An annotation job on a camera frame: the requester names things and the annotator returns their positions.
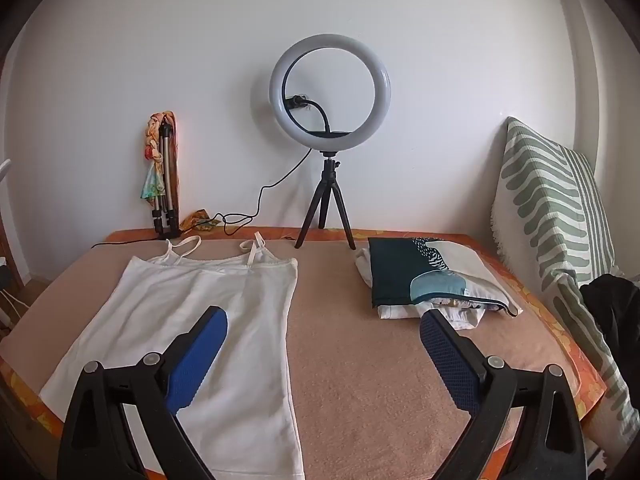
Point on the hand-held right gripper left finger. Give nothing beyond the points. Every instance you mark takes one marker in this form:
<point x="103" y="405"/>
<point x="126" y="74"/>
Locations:
<point x="200" y="355"/>

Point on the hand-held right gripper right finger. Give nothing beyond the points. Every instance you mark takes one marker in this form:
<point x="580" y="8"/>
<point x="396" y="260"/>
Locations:
<point x="445" y="360"/>

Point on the white camisole top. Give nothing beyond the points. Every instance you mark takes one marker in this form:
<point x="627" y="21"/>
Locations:
<point x="240" y="310"/>

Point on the dark teal printed folded cloth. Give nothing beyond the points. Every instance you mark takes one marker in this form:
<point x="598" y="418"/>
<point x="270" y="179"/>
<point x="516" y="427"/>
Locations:
<point x="395" y="265"/>

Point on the orange patterned cloth scrap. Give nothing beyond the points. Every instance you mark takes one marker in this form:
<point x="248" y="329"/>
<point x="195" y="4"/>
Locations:
<point x="192" y="220"/>

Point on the black cloth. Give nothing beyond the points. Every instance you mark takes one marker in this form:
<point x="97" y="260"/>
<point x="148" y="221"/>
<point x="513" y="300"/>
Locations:
<point x="610" y="310"/>

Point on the folded silver tripod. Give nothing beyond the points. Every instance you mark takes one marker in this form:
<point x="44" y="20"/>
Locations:
<point x="170" y="185"/>

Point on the green striped white pillow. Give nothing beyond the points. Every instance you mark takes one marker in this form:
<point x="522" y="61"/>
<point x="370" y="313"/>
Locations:
<point x="545" y="200"/>

